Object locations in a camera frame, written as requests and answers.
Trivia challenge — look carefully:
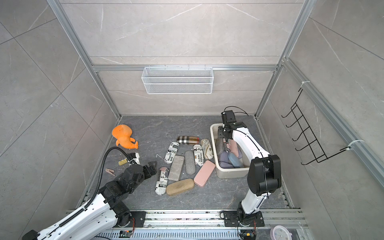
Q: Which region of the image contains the pink slim case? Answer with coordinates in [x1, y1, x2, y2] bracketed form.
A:
[230, 140, 239, 158]

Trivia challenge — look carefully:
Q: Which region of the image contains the newspaper flag case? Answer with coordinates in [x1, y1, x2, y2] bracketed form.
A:
[223, 139, 231, 153]
[155, 167, 170, 196]

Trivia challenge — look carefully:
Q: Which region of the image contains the purple case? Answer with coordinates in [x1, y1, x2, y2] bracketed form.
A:
[219, 151, 232, 164]
[219, 162, 235, 169]

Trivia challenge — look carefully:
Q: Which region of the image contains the stone grey case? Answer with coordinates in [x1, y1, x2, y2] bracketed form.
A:
[168, 155, 185, 181]

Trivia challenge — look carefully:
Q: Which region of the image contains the beige plastic storage bin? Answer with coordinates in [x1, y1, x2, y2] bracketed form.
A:
[210, 124, 251, 179]

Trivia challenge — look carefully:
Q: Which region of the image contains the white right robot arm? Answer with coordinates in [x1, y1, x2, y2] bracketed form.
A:
[218, 109, 282, 227]

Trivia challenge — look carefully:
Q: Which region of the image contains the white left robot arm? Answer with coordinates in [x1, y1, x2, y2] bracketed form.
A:
[22, 147, 157, 240]

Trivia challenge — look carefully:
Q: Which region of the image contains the map print glasses case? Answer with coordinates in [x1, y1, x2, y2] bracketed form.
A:
[200, 139, 214, 160]

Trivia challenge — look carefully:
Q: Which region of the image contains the plaid glasses case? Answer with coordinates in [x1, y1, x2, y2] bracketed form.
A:
[177, 136, 200, 145]

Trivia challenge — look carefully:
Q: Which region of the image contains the small yellow clip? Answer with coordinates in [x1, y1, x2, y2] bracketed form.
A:
[118, 158, 129, 166]

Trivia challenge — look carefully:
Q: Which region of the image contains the wooden clothespin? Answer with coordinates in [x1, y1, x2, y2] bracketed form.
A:
[105, 169, 116, 177]

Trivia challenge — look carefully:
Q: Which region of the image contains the orange plush toy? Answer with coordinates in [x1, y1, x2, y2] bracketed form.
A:
[112, 125, 139, 149]

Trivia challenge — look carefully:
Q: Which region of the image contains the tan fabric case front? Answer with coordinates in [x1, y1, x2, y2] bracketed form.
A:
[166, 179, 195, 196]

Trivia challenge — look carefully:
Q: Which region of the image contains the newspaper print case centre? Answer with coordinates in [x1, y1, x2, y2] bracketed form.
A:
[193, 145, 205, 167]

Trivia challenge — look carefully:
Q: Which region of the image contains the grey fabric case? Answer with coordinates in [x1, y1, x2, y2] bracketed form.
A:
[185, 151, 196, 175]

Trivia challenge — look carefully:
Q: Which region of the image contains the pink flat case right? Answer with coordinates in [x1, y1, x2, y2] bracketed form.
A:
[194, 161, 216, 188]

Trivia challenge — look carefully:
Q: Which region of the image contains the white round clock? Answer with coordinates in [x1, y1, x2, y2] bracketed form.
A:
[270, 225, 293, 240]

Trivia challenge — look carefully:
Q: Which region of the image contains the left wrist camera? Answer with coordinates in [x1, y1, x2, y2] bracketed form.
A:
[127, 153, 141, 165]

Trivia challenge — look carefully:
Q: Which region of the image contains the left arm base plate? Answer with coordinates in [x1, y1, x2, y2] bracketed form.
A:
[117, 211, 147, 228]

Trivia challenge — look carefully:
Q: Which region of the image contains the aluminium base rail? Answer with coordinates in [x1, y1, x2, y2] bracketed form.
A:
[92, 209, 313, 240]

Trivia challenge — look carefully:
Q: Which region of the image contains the white wire mesh basket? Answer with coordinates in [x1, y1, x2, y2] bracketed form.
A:
[142, 67, 214, 95]

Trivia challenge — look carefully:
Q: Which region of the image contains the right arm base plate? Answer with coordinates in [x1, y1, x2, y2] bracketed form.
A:
[220, 210, 265, 228]

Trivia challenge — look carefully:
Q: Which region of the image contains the black wire hook rack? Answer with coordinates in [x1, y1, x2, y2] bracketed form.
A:
[281, 88, 351, 166]

